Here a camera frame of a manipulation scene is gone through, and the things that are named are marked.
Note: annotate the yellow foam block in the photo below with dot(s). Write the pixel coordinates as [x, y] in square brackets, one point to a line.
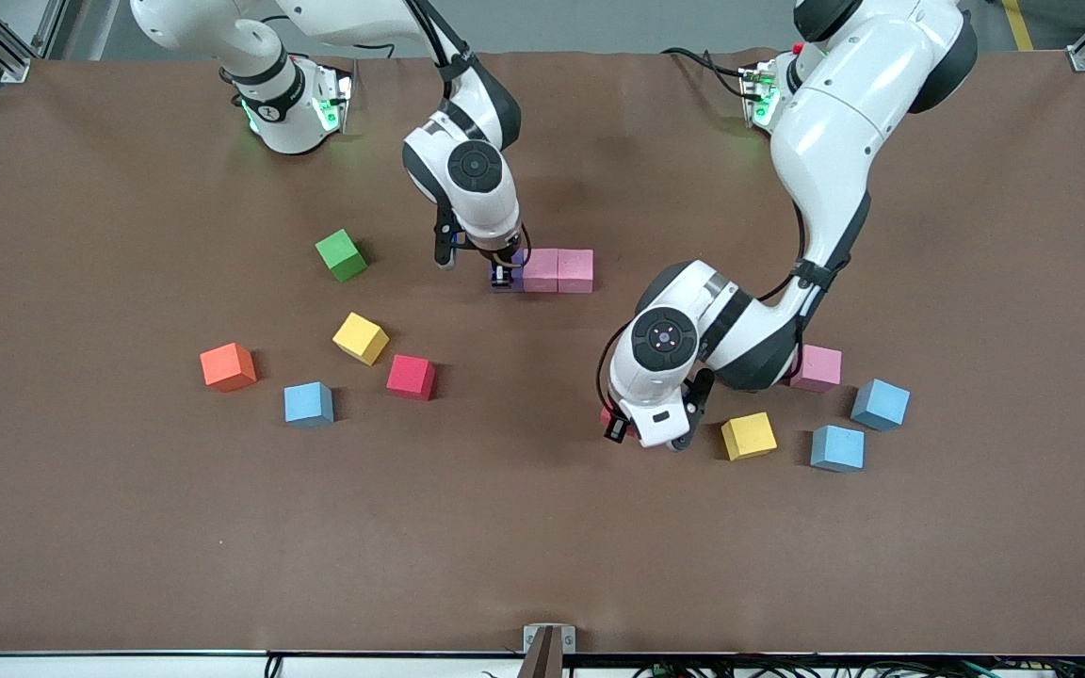
[360, 338]
[750, 436]

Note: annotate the blue foam block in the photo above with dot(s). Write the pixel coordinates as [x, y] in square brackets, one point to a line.
[836, 448]
[880, 405]
[308, 404]

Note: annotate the light pink foam block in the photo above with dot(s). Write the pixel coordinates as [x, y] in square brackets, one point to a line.
[820, 369]
[575, 271]
[541, 270]

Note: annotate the orange foam block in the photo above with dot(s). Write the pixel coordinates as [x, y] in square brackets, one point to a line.
[228, 366]

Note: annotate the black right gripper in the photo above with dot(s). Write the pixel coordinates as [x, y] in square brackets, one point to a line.
[503, 260]

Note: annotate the red foam block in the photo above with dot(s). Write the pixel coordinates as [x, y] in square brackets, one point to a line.
[604, 412]
[410, 377]

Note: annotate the table cover mat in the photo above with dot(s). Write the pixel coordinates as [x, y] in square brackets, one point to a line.
[542, 565]

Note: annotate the green foam block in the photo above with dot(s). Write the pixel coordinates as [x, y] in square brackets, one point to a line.
[342, 256]

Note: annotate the purple foam block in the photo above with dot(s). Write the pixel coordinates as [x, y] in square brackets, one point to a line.
[519, 281]

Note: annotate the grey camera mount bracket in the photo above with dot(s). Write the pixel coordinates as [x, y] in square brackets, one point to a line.
[549, 650]

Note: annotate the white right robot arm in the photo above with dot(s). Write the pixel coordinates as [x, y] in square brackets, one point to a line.
[486, 212]

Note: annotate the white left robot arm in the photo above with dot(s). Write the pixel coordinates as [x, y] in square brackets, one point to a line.
[834, 122]

